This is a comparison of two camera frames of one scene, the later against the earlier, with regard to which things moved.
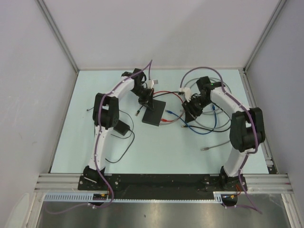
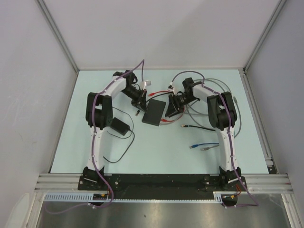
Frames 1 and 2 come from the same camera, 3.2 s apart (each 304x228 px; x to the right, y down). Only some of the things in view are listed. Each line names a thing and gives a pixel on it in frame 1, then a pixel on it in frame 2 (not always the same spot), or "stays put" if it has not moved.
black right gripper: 189,108 → 172,110
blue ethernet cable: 214,109 → 195,145
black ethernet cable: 228,118 stays put
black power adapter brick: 122,128 stays put
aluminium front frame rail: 256,183 stays put
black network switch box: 154,117 stays put
